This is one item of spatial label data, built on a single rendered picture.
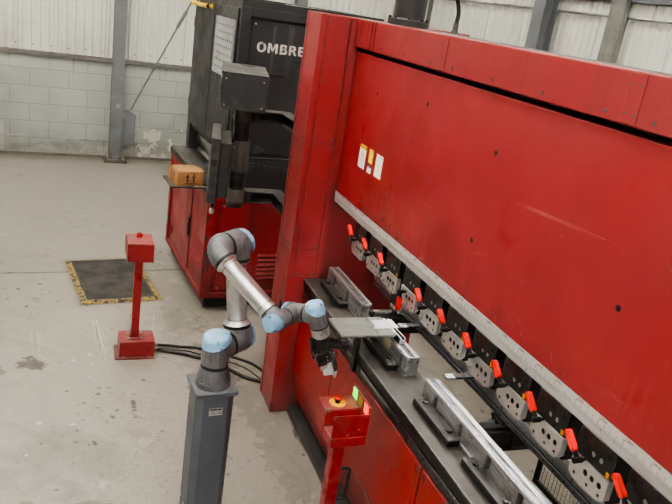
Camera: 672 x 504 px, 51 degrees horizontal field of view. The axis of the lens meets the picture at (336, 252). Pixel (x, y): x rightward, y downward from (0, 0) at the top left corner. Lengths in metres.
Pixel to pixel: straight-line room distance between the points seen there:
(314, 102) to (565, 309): 1.98
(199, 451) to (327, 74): 1.94
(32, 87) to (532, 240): 8.10
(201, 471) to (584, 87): 2.17
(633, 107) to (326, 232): 2.28
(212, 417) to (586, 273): 1.68
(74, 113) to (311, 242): 6.29
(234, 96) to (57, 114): 6.17
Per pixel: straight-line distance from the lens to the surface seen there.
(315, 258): 3.97
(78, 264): 6.25
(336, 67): 3.73
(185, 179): 5.11
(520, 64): 2.43
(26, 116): 9.79
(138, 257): 4.52
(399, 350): 3.15
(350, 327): 3.19
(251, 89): 3.79
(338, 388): 3.52
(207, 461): 3.20
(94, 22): 9.68
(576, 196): 2.16
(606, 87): 2.10
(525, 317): 2.34
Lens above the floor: 2.34
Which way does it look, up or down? 19 degrees down
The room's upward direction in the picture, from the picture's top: 9 degrees clockwise
